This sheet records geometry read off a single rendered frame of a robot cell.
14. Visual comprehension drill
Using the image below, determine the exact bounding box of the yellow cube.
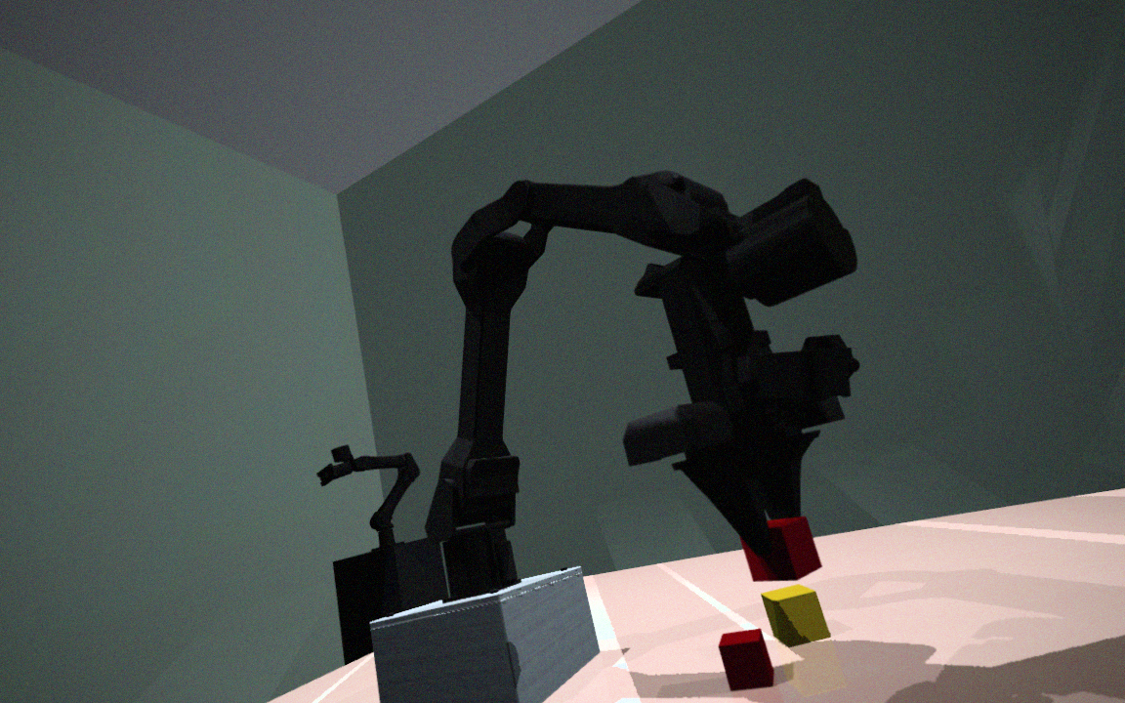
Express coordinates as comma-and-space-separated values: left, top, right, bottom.
761, 584, 831, 647

